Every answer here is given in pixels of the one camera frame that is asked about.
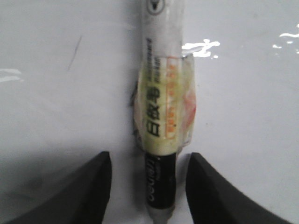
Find taped black whiteboard marker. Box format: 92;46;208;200
133;0;196;224

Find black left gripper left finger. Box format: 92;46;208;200
10;151;111;224

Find white whiteboard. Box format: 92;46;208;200
0;0;299;224

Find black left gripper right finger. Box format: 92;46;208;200
186;153;288;224

